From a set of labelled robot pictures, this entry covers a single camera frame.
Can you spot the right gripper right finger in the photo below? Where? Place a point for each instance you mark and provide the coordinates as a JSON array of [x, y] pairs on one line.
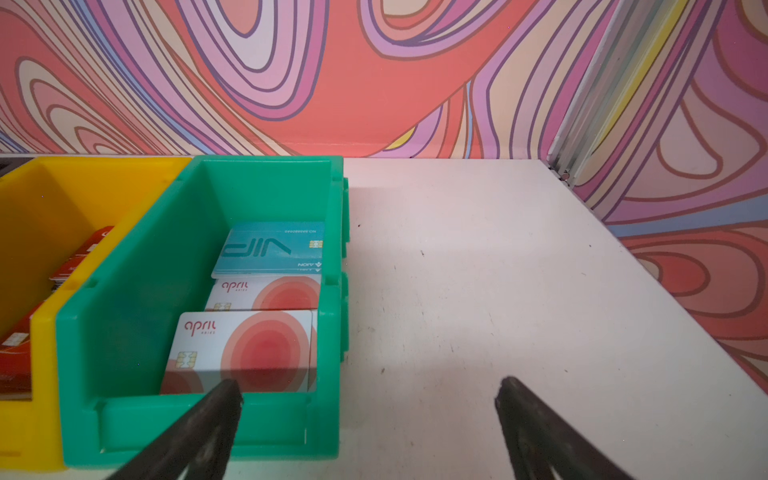
[[541, 444]]

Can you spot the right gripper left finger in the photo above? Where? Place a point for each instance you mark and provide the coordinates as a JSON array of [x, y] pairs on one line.
[[197, 446]]

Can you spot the white pink april card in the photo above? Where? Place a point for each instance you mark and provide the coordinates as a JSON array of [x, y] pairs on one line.
[[265, 292], [271, 351]]

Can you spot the teal VIP card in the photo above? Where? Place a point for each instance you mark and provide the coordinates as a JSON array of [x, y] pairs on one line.
[[282, 247]]

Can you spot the green plastic bin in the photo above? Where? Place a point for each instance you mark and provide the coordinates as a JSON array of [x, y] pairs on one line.
[[115, 333]]

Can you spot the yellow plastic bin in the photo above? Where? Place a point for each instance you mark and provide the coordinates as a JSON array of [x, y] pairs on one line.
[[60, 218]]

